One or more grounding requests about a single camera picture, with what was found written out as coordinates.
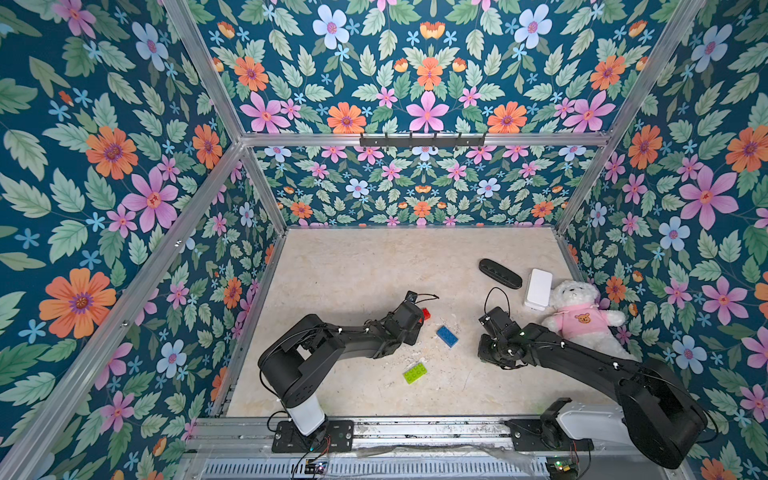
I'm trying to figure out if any green circuit board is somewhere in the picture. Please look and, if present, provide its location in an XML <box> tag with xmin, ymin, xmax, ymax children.
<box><xmin>545</xmin><ymin>457</ymin><xmax>579</xmax><ymax>480</ymax></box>

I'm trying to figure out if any white teddy bear pink shirt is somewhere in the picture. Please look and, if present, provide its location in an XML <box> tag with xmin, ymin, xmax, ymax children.
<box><xmin>541</xmin><ymin>280</ymin><xmax>636</xmax><ymax>360</ymax></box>

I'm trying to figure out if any black hook rail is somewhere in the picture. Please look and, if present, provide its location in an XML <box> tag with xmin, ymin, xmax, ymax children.
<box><xmin>358</xmin><ymin>133</ymin><xmax>486</xmax><ymax>149</ymax></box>

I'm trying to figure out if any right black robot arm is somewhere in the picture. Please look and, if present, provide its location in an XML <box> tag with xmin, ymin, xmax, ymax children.
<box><xmin>478</xmin><ymin>307</ymin><xmax>708</xmax><ymax>470</ymax></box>

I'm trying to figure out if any white rectangular box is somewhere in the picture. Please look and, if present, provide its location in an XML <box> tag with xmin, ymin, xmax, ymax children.
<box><xmin>524</xmin><ymin>268</ymin><xmax>553</xmax><ymax>311</ymax></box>

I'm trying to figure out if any black oval remote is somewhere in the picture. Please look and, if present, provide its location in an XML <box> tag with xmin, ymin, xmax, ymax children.
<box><xmin>478</xmin><ymin>258</ymin><xmax>523</xmax><ymax>290</ymax></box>

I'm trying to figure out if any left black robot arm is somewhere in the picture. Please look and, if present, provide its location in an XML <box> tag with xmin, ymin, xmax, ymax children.
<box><xmin>258</xmin><ymin>291</ymin><xmax>426</xmax><ymax>438</ymax></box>

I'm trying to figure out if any blue lego brick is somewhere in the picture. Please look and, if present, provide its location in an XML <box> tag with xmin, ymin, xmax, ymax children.
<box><xmin>436</xmin><ymin>326</ymin><xmax>458</xmax><ymax>348</ymax></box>

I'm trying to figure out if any lime green lego brick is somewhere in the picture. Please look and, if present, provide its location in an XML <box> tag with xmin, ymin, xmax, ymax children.
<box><xmin>403</xmin><ymin>362</ymin><xmax>428</xmax><ymax>385</ymax></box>

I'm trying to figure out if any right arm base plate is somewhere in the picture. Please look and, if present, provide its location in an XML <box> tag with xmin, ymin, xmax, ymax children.
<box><xmin>503</xmin><ymin>418</ymin><xmax>594</xmax><ymax>453</ymax></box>

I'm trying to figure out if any small left circuit board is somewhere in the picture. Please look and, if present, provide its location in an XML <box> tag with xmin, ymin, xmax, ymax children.
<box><xmin>303</xmin><ymin>460</ymin><xmax>329</xmax><ymax>476</ymax></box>

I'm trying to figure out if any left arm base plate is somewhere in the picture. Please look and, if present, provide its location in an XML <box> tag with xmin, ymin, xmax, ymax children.
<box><xmin>271</xmin><ymin>420</ymin><xmax>355</xmax><ymax>454</ymax></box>

